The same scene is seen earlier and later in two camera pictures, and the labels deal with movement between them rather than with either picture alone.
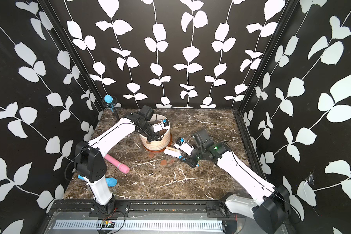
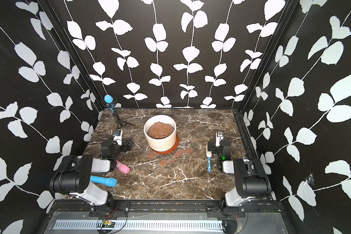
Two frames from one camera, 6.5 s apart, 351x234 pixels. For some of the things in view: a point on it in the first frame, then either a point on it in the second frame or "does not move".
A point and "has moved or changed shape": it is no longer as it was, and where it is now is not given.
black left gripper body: x=148 y=130 → x=118 y=148
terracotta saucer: x=162 y=150 → x=176 y=145
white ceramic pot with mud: x=158 y=144 has moved or changed shape
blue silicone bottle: x=110 y=182 does not move
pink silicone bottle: x=122 y=167 does not move
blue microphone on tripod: x=108 y=99 does not move
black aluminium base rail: x=121 y=208 does not move
